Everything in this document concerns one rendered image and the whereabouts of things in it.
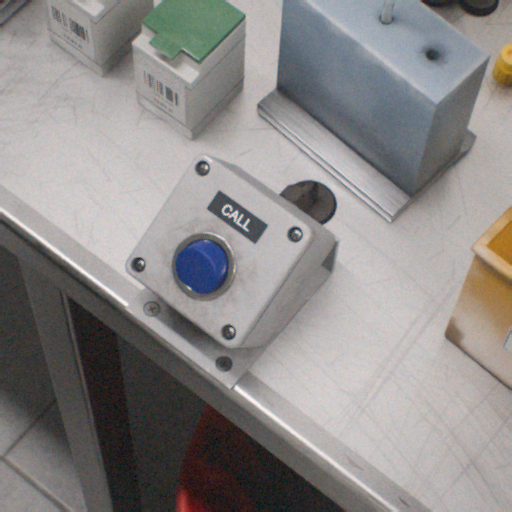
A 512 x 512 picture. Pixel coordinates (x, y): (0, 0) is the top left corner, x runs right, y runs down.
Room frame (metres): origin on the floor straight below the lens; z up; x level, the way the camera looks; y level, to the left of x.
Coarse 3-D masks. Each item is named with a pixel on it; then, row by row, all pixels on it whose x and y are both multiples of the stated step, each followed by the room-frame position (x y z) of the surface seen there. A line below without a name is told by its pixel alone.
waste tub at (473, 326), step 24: (504, 216) 0.30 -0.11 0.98; (480, 240) 0.29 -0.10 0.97; (504, 240) 0.30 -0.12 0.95; (480, 264) 0.28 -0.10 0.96; (504, 264) 0.28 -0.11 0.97; (480, 288) 0.28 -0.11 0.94; (504, 288) 0.27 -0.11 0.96; (456, 312) 0.28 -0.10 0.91; (480, 312) 0.28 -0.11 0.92; (504, 312) 0.27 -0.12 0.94; (456, 336) 0.28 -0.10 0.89; (480, 336) 0.27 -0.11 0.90; (504, 336) 0.27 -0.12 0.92; (480, 360) 0.27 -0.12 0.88; (504, 360) 0.26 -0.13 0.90; (504, 384) 0.26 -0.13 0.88
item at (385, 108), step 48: (288, 0) 0.42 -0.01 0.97; (336, 0) 0.42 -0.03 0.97; (288, 48) 0.42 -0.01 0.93; (336, 48) 0.40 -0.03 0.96; (384, 48) 0.39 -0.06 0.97; (432, 48) 0.39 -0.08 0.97; (480, 48) 0.39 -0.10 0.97; (288, 96) 0.42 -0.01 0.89; (336, 96) 0.40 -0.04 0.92; (384, 96) 0.38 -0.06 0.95; (432, 96) 0.36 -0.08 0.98; (336, 144) 0.39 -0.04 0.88; (384, 144) 0.38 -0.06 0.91; (432, 144) 0.37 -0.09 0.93; (384, 192) 0.36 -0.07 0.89
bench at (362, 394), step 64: (256, 0) 0.49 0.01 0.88; (0, 64) 0.43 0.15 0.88; (64, 64) 0.44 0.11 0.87; (128, 64) 0.44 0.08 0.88; (256, 64) 0.45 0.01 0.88; (0, 128) 0.39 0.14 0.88; (64, 128) 0.40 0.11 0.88; (128, 128) 0.40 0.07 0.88; (256, 128) 0.40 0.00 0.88; (0, 192) 0.35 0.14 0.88; (64, 192) 0.36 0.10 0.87; (128, 192) 0.36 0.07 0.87; (448, 192) 0.37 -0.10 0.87; (64, 256) 0.32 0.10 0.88; (384, 256) 0.33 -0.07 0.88; (448, 256) 0.33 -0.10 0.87; (64, 320) 0.36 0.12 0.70; (128, 320) 0.29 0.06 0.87; (320, 320) 0.29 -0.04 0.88; (384, 320) 0.29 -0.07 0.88; (448, 320) 0.29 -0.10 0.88; (64, 384) 0.37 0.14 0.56; (192, 384) 0.26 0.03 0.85; (256, 384) 0.25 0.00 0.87; (320, 384) 0.25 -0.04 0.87; (384, 384) 0.26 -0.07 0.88; (448, 384) 0.26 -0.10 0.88; (128, 448) 0.38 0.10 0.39; (320, 448) 0.22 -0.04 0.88; (384, 448) 0.22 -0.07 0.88; (448, 448) 0.23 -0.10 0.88
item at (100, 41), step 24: (48, 0) 0.45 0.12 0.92; (72, 0) 0.44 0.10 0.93; (96, 0) 0.44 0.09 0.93; (120, 0) 0.45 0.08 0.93; (144, 0) 0.46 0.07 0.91; (48, 24) 0.45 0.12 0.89; (72, 24) 0.44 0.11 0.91; (96, 24) 0.43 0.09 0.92; (120, 24) 0.44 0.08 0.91; (72, 48) 0.44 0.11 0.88; (96, 48) 0.43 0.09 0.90; (120, 48) 0.44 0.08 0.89; (96, 72) 0.43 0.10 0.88
